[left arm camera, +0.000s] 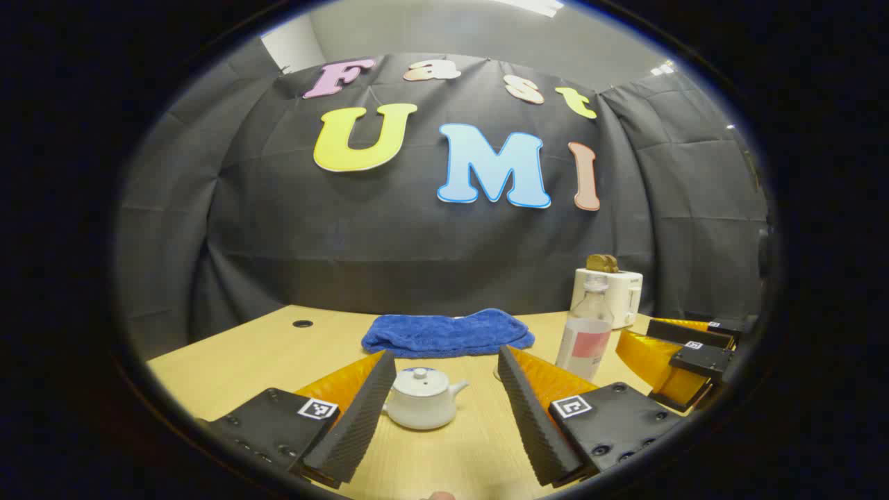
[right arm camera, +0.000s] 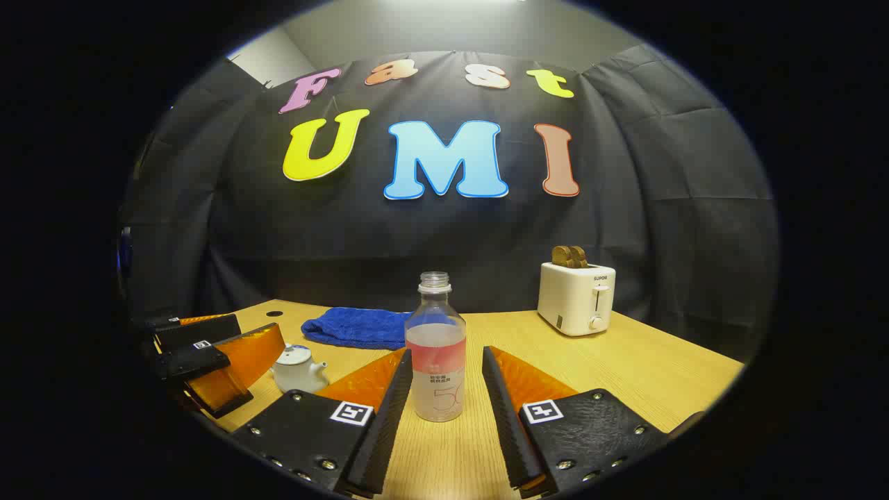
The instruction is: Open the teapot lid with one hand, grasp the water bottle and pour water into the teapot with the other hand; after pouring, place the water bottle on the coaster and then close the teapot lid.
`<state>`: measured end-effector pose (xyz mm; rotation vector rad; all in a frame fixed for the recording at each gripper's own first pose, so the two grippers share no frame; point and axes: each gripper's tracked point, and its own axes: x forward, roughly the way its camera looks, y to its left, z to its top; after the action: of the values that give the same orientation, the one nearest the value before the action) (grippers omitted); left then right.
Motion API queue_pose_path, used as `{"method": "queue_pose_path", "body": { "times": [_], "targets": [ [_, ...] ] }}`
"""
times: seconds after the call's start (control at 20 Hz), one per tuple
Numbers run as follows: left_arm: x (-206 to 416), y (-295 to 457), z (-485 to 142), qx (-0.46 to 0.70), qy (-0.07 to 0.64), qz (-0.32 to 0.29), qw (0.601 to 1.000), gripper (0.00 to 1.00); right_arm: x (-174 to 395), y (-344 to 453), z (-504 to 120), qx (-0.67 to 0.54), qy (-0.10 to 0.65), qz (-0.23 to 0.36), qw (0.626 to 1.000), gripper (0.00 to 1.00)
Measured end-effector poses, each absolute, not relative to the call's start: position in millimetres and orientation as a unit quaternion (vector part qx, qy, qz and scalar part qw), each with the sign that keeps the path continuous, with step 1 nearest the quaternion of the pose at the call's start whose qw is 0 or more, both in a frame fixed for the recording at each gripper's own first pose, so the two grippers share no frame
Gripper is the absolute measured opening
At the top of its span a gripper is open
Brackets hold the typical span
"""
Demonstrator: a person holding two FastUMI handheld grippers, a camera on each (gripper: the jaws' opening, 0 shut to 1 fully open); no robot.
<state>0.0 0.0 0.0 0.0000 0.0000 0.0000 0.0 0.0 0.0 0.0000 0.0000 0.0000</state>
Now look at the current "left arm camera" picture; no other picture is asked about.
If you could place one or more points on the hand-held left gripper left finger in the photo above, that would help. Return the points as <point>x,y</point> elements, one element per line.
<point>358,423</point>

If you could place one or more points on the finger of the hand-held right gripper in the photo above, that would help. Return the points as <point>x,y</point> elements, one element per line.
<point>701,361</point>
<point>694,331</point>

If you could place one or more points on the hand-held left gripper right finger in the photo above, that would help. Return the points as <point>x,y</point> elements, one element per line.
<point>531,423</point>

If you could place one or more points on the white ceramic teacup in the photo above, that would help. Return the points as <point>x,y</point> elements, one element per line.
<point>420,413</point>

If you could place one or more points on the clear water bottle pink label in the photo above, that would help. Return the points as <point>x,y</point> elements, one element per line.
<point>585,340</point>

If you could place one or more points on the white toaster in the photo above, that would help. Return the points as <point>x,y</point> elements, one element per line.
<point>621,295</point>

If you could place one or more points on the brown toast slice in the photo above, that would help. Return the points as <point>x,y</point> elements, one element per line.
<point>595,264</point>
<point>612,264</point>

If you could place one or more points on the blue towel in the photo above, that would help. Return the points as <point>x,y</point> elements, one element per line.
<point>444,333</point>

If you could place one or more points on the black backdrop cloth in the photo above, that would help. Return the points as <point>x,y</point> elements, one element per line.
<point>389,236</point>

